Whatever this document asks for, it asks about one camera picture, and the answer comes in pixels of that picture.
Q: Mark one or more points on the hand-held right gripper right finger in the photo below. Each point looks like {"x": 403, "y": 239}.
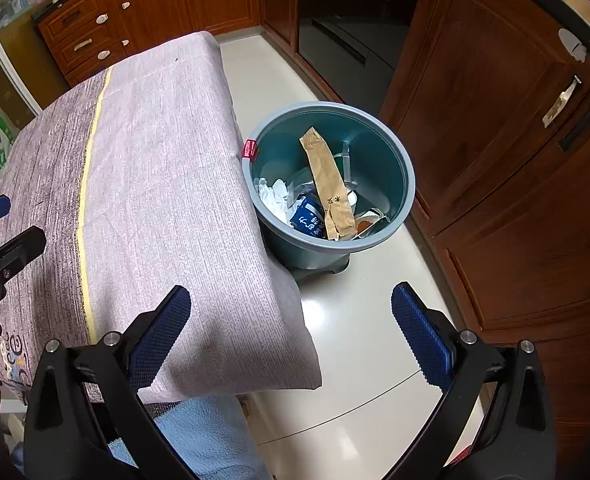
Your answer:
{"x": 420, "y": 335}

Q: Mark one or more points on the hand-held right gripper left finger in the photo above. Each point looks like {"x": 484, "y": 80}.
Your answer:
{"x": 167, "y": 330}

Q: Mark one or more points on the orange foil bag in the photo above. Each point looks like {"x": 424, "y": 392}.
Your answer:
{"x": 367, "y": 222}

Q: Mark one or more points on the blue snack packet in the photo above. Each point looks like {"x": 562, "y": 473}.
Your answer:
{"x": 307, "y": 220}

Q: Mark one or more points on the white tissue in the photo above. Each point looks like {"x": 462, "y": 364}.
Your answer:
{"x": 272, "y": 195}

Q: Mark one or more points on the brown paper sleeve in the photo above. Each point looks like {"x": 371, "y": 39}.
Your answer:
{"x": 327, "y": 185}

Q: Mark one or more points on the teal trash bin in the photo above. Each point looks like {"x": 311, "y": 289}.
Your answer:
{"x": 375, "y": 160}

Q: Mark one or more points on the light blue fleece cloth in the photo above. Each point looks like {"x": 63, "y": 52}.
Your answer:
{"x": 210, "y": 440}

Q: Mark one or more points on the grey striped tablecloth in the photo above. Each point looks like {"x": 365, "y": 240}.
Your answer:
{"x": 165, "y": 185}

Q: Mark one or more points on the glass sliding door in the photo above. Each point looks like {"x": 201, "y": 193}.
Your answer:
{"x": 5, "y": 60}

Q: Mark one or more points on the wooden side cabinet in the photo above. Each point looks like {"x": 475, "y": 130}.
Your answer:
{"x": 500, "y": 185}

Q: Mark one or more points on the wooden drawer cabinet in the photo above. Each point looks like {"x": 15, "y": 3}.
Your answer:
{"x": 75, "y": 35}

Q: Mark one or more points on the black built-in oven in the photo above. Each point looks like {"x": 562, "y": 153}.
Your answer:
{"x": 355, "y": 25}

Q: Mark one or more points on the wooden corner cabinet door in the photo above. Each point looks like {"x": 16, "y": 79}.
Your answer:
{"x": 277, "y": 0}

